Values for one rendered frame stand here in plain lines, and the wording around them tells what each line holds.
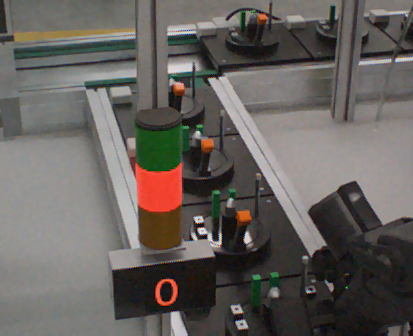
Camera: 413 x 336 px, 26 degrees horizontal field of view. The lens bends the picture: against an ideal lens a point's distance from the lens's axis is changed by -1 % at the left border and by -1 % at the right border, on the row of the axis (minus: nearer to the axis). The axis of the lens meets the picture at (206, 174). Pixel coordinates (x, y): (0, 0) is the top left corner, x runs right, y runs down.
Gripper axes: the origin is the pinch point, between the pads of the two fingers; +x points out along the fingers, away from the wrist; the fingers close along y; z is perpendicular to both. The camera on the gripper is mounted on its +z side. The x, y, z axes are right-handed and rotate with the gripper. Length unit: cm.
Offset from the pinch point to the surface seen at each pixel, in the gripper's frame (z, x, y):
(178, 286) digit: 8.8, 1.6, 17.4
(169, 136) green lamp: 19.3, -14.8, 18.1
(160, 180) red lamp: 16.5, -10.5, 19.2
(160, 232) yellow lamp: 13.0, -4.8, 19.3
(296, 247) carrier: 26.8, 40.8, -10.6
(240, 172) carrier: 49, 55, -8
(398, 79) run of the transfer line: 85, 84, -62
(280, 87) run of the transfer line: 85, 83, -31
